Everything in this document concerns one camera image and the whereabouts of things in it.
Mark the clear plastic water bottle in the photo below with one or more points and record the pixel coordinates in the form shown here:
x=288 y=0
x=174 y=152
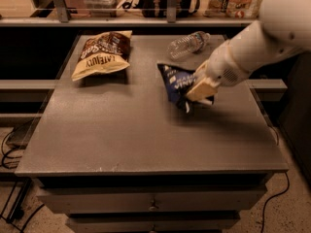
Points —
x=186 y=45

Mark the upper grey drawer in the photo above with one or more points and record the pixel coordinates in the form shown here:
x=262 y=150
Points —
x=100 y=200

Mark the black stand left floor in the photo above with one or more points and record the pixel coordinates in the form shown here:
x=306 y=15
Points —
x=12 y=209

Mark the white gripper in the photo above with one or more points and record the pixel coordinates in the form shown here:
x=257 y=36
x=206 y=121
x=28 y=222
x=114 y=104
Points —
x=221 y=66

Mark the blue Kettle chip bag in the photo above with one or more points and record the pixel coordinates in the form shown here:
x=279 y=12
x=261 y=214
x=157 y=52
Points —
x=177 y=82

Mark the black bag on shelf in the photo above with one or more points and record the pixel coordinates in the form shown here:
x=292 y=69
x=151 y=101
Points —
x=158 y=8

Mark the colourful snack bag on shelf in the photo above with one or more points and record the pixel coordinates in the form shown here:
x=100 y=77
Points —
x=233 y=8

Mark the lower grey drawer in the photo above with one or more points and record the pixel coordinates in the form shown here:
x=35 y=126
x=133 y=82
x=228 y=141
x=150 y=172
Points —
x=153 y=223

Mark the grey drawer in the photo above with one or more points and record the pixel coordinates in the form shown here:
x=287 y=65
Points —
x=153 y=223
x=100 y=200

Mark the yellow brown chip bag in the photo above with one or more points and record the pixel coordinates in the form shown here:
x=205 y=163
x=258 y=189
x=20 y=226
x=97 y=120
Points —
x=104 y=53

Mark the grey drawer cabinet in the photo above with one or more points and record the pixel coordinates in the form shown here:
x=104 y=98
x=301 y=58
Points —
x=120 y=131

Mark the grey metal shelf rail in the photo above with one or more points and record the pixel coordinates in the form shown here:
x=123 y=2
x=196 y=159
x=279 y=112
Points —
x=22 y=13

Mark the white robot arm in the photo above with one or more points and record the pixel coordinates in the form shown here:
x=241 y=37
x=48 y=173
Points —
x=282 y=30

